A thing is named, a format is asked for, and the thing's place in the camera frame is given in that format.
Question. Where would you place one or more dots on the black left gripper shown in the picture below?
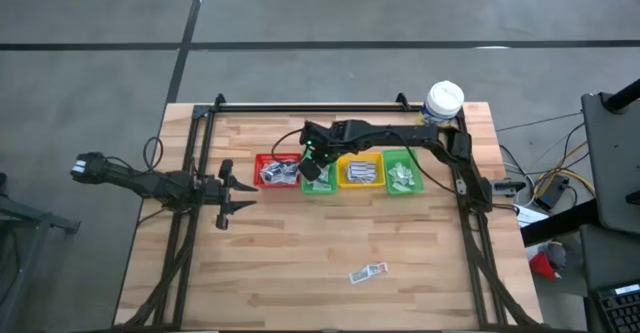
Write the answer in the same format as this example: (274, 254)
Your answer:
(224, 193)

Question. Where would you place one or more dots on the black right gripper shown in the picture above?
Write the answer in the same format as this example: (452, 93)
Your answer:
(325, 143)

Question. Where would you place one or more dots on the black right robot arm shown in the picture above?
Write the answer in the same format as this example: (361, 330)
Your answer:
(400, 135)

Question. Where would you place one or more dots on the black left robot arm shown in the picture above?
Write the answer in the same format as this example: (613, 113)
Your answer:
(125, 178)

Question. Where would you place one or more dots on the red plastic basket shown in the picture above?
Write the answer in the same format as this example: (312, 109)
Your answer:
(257, 170)

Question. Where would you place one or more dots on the yellow plastic basket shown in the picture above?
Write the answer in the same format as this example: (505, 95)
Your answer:
(340, 173)

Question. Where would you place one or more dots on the green plastic basket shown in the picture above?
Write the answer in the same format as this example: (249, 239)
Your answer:
(305, 190)
(387, 185)

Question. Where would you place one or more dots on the Lysol wipes canister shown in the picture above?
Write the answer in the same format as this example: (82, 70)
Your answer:
(442, 100)

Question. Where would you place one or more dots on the silver mounting plate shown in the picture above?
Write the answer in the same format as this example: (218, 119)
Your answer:
(461, 188)

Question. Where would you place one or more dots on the black stand legs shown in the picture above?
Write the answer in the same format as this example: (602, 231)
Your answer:
(30, 223)

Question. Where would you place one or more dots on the white paper sheet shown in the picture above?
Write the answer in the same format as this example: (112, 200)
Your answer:
(531, 217)

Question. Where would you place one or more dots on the black power supply box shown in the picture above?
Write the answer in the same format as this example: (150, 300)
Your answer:
(554, 193)

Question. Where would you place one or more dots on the black metal bar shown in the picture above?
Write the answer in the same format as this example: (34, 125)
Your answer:
(560, 223)

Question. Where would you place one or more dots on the red cloth bundle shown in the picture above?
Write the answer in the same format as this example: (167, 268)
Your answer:
(541, 267)

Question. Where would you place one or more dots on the grey cloth bundle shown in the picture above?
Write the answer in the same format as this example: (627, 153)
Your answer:
(559, 255)

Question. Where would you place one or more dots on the grey side table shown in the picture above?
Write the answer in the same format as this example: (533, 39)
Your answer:
(615, 163)

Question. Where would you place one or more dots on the black pole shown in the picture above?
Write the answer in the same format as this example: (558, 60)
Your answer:
(622, 98)

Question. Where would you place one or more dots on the dark grey desk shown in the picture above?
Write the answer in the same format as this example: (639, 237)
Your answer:
(610, 258)

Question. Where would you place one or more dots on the black keyboard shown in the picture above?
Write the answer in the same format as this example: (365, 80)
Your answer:
(620, 310)

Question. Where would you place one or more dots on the black table edge rail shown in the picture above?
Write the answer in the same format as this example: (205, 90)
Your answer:
(250, 108)

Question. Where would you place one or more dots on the grey metal bracket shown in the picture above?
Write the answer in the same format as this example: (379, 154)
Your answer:
(505, 187)

